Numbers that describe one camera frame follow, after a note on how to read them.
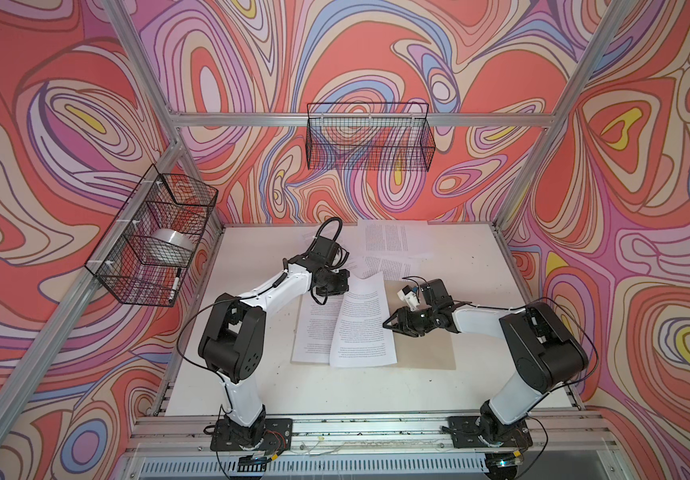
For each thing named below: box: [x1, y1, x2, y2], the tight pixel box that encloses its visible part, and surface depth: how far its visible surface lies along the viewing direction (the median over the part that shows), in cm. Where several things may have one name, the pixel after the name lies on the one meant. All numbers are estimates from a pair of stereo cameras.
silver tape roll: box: [141, 228, 194, 266], surface depth 74 cm
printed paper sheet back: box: [357, 220, 435, 281], surface depth 117 cm
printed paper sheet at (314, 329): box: [291, 291, 344, 364], surface depth 91 cm
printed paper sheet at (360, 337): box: [330, 271, 398, 368], surface depth 91 cm
